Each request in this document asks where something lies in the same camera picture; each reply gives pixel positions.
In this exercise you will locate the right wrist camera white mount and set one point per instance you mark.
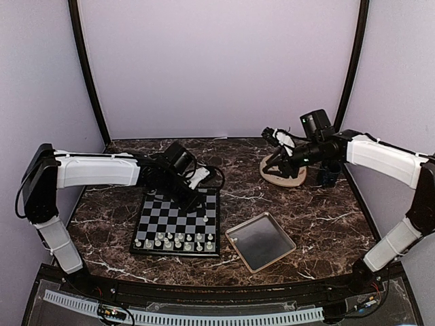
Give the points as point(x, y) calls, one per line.
point(279, 138)

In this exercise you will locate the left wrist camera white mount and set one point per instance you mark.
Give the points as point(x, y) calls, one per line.
point(199, 175)

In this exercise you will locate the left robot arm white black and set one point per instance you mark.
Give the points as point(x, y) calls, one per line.
point(175, 172)

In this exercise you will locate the grey slotted cable duct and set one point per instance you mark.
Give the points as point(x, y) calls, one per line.
point(140, 317)

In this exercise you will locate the white king chess piece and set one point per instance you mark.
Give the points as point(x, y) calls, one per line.
point(167, 243)

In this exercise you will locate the black front rail base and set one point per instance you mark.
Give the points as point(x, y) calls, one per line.
point(387, 301)

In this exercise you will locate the black frame post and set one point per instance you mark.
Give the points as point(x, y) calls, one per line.
point(353, 64)
point(79, 39)

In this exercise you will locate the right black frame post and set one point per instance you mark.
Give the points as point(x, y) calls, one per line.
point(353, 64)

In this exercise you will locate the left black frame post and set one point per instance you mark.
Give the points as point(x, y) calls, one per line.
point(79, 39)

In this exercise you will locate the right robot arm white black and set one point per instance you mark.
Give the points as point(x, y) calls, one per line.
point(396, 183)

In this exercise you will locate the white queen chess piece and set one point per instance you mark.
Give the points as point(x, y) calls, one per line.
point(177, 242)

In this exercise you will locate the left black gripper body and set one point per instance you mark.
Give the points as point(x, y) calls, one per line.
point(169, 188)

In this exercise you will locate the white bishop chess piece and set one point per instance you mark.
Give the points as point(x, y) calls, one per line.
point(187, 246)

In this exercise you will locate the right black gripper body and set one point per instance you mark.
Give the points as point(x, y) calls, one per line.
point(314, 153)

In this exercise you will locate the black grey chessboard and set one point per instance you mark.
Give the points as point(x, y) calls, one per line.
point(160, 214)

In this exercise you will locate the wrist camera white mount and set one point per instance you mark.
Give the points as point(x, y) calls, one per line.
point(199, 175)
point(279, 138)

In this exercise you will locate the dark blue mug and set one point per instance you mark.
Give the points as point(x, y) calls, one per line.
point(328, 173)

